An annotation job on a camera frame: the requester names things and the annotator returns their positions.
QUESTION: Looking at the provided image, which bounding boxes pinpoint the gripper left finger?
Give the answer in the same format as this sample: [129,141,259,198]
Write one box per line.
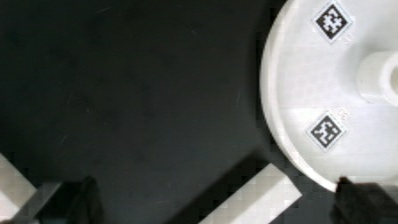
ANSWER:
[10,176,105,224]

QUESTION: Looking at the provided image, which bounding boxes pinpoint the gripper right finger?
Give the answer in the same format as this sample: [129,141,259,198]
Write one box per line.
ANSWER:
[330,177,398,224]

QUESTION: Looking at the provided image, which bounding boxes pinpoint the white round table top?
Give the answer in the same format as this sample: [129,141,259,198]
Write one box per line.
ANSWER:
[259,0,398,190]

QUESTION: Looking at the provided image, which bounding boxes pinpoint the white left fence bar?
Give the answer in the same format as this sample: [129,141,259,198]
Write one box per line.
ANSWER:
[0,153,37,224]

